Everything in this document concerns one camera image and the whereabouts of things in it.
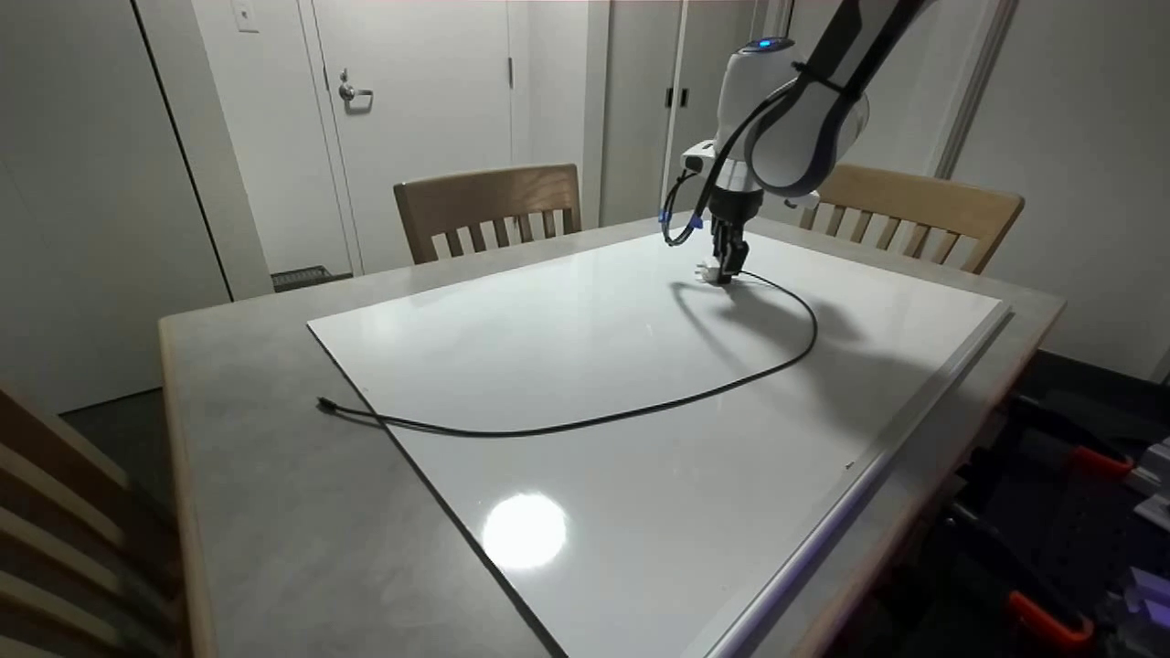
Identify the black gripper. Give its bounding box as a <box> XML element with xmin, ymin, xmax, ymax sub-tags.
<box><xmin>710</xmin><ymin>190</ymin><xmax>760</xmax><ymax>285</ymax></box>

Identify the black usb cable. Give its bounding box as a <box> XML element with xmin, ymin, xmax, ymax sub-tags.
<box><xmin>314</xmin><ymin>265</ymin><xmax>821</xmax><ymax>441</ymax></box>

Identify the white wall charger plug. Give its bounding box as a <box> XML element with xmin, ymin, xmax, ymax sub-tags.
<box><xmin>693</xmin><ymin>262</ymin><xmax>731</xmax><ymax>285</ymax></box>

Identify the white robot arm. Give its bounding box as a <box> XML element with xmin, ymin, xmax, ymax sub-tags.
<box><xmin>657</xmin><ymin>0</ymin><xmax>929</xmax><ymax>285</ymax></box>

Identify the white double cabinet door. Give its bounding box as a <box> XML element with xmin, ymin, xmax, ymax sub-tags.
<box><xmin>601</xmin><ymin>0</ymin><xmax>752</xmax><ymax>223</ymax></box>

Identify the white whiteboard on table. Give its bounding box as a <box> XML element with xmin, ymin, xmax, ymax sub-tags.
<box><xmin>309</xmin><ymin>234</ymin><xmax>1008</xmax><ymax>658</ymax></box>

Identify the wooden chair back right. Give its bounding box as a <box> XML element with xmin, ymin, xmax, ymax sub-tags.
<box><xmin>802</xmin><ymin>165</ymin><xmax>1025</xmax><ymax>275</ymax></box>

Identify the wooden chair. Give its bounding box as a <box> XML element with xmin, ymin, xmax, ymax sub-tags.
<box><xmin>802</xmin><ymin>165</ymin><xmax>1025</xmax><ymax>275</ymax></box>
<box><xmin>0</xmin><ymin>389</ymin><xmax>191</xmax><ymax>658</ymax></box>
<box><xmin>395</xmin><ymin>165</ymin><xmax>581</xmax><ymax>262</ymax></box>

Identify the white door right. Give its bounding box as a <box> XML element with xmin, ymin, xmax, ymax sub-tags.
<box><xmin>791</xmin><ymin>0</ymin><xmax>998</xmax><ymax>176</ymax></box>

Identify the wooden chair back left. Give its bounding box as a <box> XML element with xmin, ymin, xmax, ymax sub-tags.
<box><xmin>395</xmin><ymin>165</ymin><xmax>581</xmax><ymax>262</ymax></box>

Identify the wooden chair near left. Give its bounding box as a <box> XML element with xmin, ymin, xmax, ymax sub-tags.
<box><xmin>0</xmin><ymin>389</ymin><xmax>191</xmax><ymax>658</ymax></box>

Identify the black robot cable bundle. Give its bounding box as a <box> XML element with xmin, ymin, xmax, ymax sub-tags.
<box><xmin>657</xmin><ymin>0</ymin><xmax>929</xmax><ymax>247</ymax></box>

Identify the white door with handle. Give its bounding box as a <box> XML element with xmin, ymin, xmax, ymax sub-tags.
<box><xmin>309</xmin><ymin>0</ymin><xmax>511</xmax><ymax>269</ymax></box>

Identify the orange handled clamp upper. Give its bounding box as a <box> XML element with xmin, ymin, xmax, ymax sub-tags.
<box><xmin>1043</xmin><ymin>433</ymin><xmax>1137</xmax><ymax>482</ymax></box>

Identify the orange handled clamp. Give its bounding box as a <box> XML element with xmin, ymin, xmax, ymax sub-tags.
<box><xmin>946</xmin><ymin>503</ymin><xmax>1100</xmax><ymax>650</ymax></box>
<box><xmin>1043</xmin><ymin>433</ymin><xmax>1137</xmax><ymax>482</ymax></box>

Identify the orange handled clamp lower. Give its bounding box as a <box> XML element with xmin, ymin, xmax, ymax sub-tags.
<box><xmin>946</xmin><ymin>503</ymin><xmax>1100</xmax><ymax>650</ymax></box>

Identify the white light switch plate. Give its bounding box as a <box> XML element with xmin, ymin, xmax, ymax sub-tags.
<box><xmin>234</xmin><ymin>0</ymin><xmax>261</xmax><ymax>31</ymax></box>

